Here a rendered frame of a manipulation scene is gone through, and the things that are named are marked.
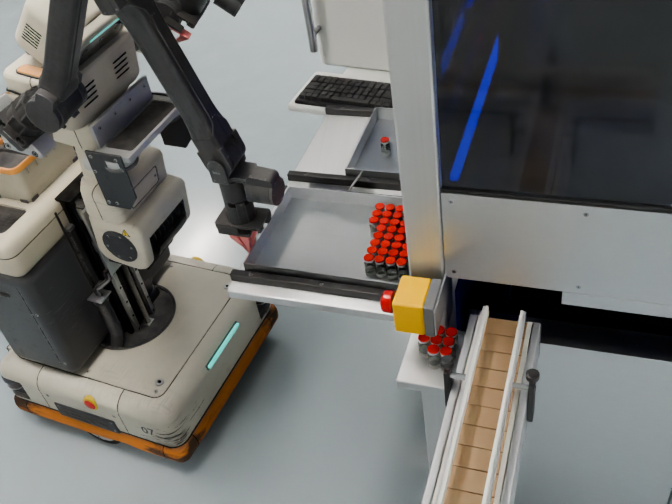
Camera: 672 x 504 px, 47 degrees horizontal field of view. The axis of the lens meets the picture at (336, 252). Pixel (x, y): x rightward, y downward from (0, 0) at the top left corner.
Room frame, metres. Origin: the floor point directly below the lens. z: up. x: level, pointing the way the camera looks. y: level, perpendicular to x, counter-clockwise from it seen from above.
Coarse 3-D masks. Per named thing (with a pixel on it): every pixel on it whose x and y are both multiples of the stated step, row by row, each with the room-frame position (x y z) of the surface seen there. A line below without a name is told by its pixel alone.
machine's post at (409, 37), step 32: (384, 0) 0.97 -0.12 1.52; (416, 0) 0.96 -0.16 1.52; (416, 32) 0.96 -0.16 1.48; (416, 64) 0.96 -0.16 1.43; (416, 96) 0.96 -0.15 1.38; (416, 128) 0.96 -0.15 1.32; (416, 160) 0.96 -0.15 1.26; (416, 192) 0.97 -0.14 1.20; (416, 224) 0.97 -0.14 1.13; (416, 256) 0.97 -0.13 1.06; (448, 288) 0.97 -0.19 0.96; (448, 320) 0.96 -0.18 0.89
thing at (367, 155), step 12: (384, 108) 1.67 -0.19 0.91; (372, 120) 1.65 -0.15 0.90; (384, 120) 1.67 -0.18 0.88; (372, 132) 1.63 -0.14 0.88; (384, 132) 1.62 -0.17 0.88; (360, 144) 1.55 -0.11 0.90; (372, 144) 1.58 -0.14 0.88; (396, 144) 1.56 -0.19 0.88; (360, 156) 1.54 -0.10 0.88; (372, 156) 1.53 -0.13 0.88; (396, 156) 1.51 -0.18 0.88; (348, 168) 1.45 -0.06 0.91; (360, 168) 1.49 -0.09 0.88; (372, 168) 1.48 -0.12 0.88; (384, 168) 1.47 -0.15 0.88; (396, 168) 1.46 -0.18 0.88
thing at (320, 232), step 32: (288, 192) 1.42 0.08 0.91; (320, 192) 1.39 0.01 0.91; (352, 192) 1.36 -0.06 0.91; (288, 224) 1.33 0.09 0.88; (320, 224) 1.31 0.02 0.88; (352, 224) 1.29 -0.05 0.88; (256, 256) 1.24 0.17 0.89; (288, 256) 1.23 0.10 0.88; (320, 256) 1.21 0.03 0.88; (352, 256) 1.19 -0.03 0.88; (384, 288) 1.06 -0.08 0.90
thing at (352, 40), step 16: (320, 0) 2.14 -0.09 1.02; (336, 0) 2.11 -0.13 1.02; (352, 0) 2.09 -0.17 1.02; (368, 0) 2.06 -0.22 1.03; (320, 16) 2.14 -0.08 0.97; (336, 16) 2.12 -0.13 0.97; (352, 16) 2.09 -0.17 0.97; (368, 16) 2.06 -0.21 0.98; (320, 32) 2.15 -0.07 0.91; (336, 32) 2.12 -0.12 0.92; (352, 32) 2.09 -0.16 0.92; (368, 32) 2.07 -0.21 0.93; (384, 32) 2.04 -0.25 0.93; (320, 48) 2.15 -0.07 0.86; (336, 48) 2.12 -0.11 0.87; (352, 48) 2.10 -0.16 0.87; (368, 48) 2.07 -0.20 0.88; (384, 48) 2.04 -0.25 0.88; (336, 64) 2.13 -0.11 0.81; (352, 64) 2.10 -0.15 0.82; (368, 64) 2.07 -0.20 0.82; (384, 64) 2.04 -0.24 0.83
